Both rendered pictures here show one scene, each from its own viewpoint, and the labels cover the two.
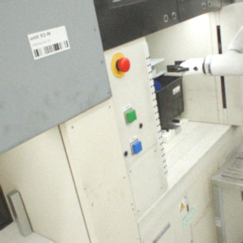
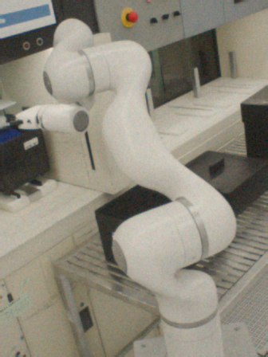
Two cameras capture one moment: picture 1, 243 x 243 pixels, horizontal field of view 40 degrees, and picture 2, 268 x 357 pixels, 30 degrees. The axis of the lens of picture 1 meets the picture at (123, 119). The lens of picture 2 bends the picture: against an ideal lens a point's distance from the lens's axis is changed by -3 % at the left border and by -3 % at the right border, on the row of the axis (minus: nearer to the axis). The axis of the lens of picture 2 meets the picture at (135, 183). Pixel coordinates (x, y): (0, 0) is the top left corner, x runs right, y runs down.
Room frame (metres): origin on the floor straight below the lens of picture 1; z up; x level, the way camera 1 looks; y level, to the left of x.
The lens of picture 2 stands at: (-0.18, -0.70, 1.60)
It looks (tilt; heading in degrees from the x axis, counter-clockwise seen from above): 24 degrees down; 4
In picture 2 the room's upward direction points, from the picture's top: 11 degrees counter-clockwise
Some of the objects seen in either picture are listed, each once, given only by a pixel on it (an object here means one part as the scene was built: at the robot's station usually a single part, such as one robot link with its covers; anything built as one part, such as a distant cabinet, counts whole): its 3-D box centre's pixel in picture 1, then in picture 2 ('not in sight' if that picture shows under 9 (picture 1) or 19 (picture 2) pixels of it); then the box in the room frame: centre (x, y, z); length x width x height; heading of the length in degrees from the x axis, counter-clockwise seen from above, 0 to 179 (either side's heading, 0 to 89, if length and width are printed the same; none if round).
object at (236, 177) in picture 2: not in sight; (218, 178); (1.46, -0.90, 0.83); 0.29 x 0.29 x 0.13; 46
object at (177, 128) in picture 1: (159, 127); (18, 190); (1.50, -0.17, 0.89); 0.22 x 0.21 x 0.04; 48
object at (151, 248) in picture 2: not in sight; (167, 267); (0.61, -0.68, 1.07); 0.19 x 0.12 x 0.24; 113
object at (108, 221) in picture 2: not in sight; (162, 225); (1.16, -0.68, 0.85); 0.28 x 0.28 x 0.17; 46
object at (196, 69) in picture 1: (197, 65); (37, 116); (1.34, -0.34, 1.20); 0.11 x 0.10 x 0.07; 48
